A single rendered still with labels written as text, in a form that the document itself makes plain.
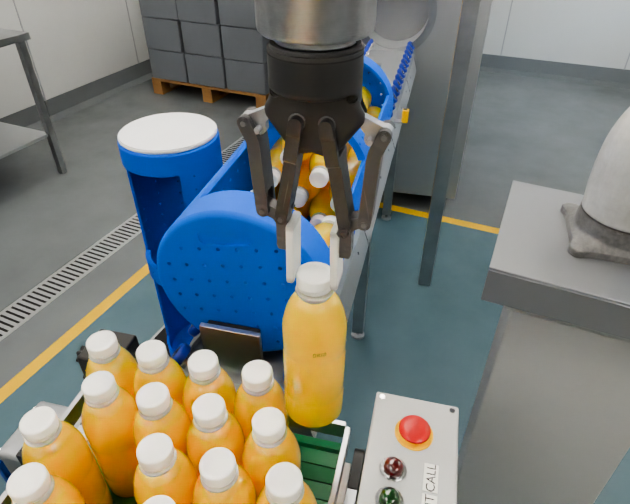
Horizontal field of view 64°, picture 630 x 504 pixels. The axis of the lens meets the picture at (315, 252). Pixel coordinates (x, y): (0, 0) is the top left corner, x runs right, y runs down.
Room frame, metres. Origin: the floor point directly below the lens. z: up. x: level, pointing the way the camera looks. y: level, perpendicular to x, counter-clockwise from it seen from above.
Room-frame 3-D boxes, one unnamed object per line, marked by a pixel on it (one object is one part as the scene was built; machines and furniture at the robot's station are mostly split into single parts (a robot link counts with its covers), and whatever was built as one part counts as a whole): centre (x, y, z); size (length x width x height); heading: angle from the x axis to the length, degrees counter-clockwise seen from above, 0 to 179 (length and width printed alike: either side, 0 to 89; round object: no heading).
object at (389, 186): (2.52, -0.42, 0.31); 0.06 x 0.06 x 0.63; 76
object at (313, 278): (0.40, 0.00, 1.27); 0.04 x 0.04 x 0.02
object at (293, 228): (0.41, 0.02, 1.31); 0.03 x 0.01 x 0.07; 166
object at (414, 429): (0.34, -0.11, 1.11); 0.04 x 0.04 x 0.01
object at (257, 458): (0.35, 0.05, 1.00); 0.07 x 0.07 x 0.19
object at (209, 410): (0.37, 0.13, 1.10); 0.04 x 0.04 x 0.02
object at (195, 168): (1.37, 0.42, 0.59); 0.28 x 0.28 x 0.88
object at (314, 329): (0.40, 0.00, 1.17); 0.07 x 0.07 x 0.19
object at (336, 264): (0.40, -0.02, 1.31); 0.03 x 0.01 x 0.07; 166
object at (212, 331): (0.56, 0.13, 0.99); 0.10 x 0.02 x 0.12; 76
